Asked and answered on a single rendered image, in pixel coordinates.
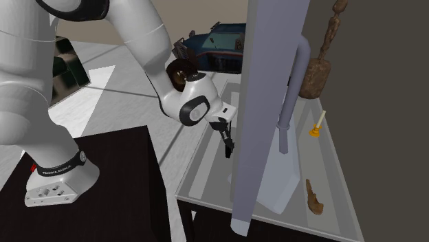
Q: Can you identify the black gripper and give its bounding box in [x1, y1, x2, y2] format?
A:
[208, 120, 236, 160]

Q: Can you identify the grey table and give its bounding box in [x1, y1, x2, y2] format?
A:
[175, 79, 366, 242]

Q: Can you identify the orange candle holder with candle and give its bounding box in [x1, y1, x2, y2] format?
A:
[308, 110, 327, 139]

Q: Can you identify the blue toy car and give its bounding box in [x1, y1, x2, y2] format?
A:
[166, 21, 248, 94]

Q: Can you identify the brown wooden piece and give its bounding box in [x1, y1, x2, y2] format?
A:
[305, 178, 325, 216]

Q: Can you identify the brown wooden figure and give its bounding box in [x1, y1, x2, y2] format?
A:
[298, 0, 349, 100]

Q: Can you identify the dark robot stand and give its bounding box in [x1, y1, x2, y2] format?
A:
[0, 125, 173, 242]

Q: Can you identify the dark glossy cabinet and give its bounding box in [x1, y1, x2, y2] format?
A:
[49, 36, 91, 109]

